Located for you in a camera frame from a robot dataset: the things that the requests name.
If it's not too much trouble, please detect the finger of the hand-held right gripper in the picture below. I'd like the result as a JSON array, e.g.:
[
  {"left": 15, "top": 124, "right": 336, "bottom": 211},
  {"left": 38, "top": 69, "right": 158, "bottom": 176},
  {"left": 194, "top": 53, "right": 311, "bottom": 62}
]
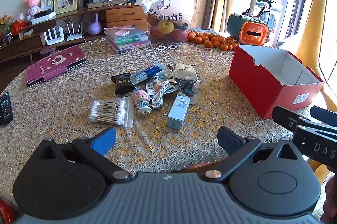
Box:
[
  {"left": 310, "top": 105, "right": 337, "bottom": 124},
  {"left": 272, "top": 105, "right": 337, "bottom": 164}
]

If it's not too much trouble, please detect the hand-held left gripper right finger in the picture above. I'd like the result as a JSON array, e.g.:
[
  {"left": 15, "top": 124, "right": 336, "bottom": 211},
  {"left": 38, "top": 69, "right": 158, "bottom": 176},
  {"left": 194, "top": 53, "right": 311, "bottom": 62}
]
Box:
[{"left": 202, "top": 126, "right": 299, "bottom": 183}]

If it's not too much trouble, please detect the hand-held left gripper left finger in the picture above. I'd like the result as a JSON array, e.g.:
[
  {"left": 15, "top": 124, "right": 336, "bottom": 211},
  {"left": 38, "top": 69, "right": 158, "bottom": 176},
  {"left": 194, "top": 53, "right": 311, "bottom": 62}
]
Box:
[{"left": 38, "top": 127, "right": 132, "bottom": 184}]

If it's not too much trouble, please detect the bag of cotton swabs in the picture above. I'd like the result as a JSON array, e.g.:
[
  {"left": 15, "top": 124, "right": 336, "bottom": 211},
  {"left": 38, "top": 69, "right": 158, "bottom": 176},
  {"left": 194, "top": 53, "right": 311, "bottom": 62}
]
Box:
[{"left": 88, "top": 96, "right": 134, "bottom": 128}]

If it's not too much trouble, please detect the pink-haired doll figurine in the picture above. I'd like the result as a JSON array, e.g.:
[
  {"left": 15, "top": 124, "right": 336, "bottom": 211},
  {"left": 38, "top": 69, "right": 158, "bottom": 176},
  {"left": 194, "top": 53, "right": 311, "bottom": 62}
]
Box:
[{"left": 132, "top": 89, "right": 151, "bottom": 117}]

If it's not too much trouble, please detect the light blue small box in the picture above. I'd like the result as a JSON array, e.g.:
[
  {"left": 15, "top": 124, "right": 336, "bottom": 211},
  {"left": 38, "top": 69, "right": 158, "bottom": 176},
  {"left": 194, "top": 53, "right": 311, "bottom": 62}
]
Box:
[{"left": 167, "top": 92, "right": 191, "bottom": 130}]

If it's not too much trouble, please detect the black snack packet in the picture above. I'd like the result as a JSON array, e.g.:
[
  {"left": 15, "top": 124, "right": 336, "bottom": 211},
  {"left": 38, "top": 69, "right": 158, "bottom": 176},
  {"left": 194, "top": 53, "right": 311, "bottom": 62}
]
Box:
[{"left": 111, "top": 72, "right": 136, "bottom": 96}]

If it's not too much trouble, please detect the red cardboard box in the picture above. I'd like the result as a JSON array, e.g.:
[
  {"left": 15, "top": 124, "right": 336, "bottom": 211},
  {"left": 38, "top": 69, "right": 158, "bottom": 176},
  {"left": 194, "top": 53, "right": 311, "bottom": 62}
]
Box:
[{"left": 229, "top": 45, "right": 324, "bottom": 119}]

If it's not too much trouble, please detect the clear bag of black bits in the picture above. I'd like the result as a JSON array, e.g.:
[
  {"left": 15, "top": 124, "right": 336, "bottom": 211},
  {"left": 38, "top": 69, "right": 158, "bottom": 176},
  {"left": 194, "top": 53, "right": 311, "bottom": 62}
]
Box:
[{"left": 174, "top": 77, "right": 201, "bottom": 98}]

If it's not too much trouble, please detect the white charging cable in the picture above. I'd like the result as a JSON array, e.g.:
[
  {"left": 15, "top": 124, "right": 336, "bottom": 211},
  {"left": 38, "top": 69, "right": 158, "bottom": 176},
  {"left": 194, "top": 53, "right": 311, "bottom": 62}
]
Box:
[{"left": 151, "top": 81, "right": 176, "bottom": 110}]

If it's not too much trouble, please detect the foil snack packet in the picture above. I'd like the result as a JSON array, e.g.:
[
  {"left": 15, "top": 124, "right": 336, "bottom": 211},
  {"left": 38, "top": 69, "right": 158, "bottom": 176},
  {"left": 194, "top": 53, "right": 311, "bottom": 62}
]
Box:
[{"left": 168, "top": 63, "right": 201, "bottom": 83}]

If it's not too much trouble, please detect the person's right hand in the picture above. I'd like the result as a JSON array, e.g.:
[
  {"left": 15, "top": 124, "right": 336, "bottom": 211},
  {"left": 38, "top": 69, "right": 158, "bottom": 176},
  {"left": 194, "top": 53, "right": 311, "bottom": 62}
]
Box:
[{"left": 324, "top": 165, "right": 337, "bottom": 224}]

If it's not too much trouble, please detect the clear tape roll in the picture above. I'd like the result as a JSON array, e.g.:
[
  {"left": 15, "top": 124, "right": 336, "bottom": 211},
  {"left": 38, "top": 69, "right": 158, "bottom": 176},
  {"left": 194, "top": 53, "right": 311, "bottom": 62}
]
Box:
[{"left": 188, "top": 92, "right": 201, "bottom": 105}]

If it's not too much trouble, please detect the blue white packet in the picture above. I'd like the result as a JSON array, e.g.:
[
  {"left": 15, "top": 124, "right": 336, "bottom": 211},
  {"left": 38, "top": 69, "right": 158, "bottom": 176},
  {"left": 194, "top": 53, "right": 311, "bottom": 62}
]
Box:
[{"left": 130, "top": 64, "right": 165, "bottom": 85}]

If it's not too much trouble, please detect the maroon tablet case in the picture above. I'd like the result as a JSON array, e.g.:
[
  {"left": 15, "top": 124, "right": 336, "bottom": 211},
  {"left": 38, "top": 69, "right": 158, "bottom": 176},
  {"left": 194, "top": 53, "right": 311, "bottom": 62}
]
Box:
[{"left": 26, "top": 45, "right": 86, "bottom": 88}]

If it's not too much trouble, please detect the yellow giraffe statue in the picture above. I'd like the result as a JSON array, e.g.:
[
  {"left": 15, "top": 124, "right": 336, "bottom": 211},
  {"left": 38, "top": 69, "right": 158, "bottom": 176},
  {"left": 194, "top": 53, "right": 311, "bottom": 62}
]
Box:
[{"left": 295, "top": 0, "right": 337, "bottom": 108}]

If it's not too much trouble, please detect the black remote control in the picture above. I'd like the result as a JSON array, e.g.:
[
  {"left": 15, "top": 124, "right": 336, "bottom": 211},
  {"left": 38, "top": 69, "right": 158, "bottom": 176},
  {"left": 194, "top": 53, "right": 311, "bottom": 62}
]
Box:
[{"left": 0, "top": 92, "right": 13, "bottom": 125}]

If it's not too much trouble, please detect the pile of tangerines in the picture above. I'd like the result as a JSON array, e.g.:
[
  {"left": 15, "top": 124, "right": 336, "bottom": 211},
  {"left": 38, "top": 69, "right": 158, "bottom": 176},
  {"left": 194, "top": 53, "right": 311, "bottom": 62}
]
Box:
[{"left": 186, "top": 31, "right": 240, "bottom": 51}]

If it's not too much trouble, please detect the white router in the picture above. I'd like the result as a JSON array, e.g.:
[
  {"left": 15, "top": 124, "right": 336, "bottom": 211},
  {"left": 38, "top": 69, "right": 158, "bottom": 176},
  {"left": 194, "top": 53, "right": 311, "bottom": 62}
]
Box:
[
  {"left": 66, "top": 22, "right": 84, "bottom": 41},
  {"left": 43, "top": 26, "right": 65, "bottom": 46}
]

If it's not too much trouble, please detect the washing machine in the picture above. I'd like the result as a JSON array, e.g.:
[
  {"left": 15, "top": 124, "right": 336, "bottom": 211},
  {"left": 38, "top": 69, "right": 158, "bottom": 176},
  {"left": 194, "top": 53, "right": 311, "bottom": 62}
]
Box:
[{"left": 250, "top": 0, "right": 283, "bottom": 37}]

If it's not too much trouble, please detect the orange green tissue box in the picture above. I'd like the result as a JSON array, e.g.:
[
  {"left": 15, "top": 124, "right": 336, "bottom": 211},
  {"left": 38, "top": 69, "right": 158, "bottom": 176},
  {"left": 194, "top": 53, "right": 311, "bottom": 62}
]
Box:
[{"left": 228, "top": 13, "right": 269, "bottom": 46}]

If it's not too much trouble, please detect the purple kettlebell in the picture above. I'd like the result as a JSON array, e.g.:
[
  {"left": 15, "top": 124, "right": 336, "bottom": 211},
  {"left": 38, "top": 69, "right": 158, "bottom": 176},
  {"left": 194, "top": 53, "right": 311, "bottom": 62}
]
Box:
[{"left": 88, "top": 13, "right": 102, "bottom": 35}]

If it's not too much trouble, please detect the grey cloth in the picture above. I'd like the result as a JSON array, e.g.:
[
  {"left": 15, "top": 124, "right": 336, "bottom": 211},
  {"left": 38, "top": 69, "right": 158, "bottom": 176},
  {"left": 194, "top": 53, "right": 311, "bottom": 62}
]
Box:
[{"left": 190, "top": 27, "right": 219, "bottom": 37}]

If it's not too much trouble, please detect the red apple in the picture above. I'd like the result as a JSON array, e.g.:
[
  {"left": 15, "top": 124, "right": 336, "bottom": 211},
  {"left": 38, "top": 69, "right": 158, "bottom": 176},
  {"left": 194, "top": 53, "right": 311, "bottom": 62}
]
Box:
[{"left": 168, "top": 27, "right": 188, "bottom": 41}]

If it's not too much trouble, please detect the wooden cabinet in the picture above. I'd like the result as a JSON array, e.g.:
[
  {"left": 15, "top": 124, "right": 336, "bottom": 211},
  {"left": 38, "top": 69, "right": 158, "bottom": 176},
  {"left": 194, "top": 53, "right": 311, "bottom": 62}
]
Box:
[{"left": 0, "top": 4, "right": 148, "bottom": 62}]

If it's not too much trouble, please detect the flat white box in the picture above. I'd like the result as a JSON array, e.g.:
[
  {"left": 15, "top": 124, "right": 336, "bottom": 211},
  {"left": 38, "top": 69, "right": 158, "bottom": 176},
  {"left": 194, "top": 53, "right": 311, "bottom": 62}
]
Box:
[{"left": 31, "top": 9, "right": 56, "bottom": 25}]

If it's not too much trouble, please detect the small photo card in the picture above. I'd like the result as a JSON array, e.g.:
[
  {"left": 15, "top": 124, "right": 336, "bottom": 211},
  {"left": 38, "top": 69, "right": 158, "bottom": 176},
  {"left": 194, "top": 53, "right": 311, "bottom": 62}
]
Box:
[{"left": 40, "top": 0, "right": 55, "bottom": 11}]

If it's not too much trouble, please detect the orange flower bouquet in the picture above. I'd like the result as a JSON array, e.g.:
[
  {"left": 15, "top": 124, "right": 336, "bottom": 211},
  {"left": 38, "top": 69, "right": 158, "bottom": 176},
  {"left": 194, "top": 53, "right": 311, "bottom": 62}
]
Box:
[{"left": 0, "top": 13, "right": 27, "bottom": 40}]

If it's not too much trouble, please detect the white plastic bag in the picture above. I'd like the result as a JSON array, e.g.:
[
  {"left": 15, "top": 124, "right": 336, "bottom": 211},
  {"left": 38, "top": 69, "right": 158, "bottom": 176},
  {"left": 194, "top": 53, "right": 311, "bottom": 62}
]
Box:
[{"left": 135, "top": 0, "right": 196, "bottom": 24}]

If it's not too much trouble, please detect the pink teddy bear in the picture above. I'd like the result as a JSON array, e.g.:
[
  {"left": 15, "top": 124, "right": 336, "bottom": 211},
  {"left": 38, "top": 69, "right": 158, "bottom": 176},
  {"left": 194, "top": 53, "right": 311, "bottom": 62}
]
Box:
[{"left": 25, "top": 0, "right": 41, "bottom": 16}]

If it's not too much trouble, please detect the green photo frame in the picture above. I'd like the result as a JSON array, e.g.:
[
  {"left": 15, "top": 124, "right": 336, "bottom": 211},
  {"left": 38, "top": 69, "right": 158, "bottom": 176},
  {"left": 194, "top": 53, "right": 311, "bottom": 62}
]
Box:
[{"left": 54, "top": 0, "right": 79, "bottom": 14}]

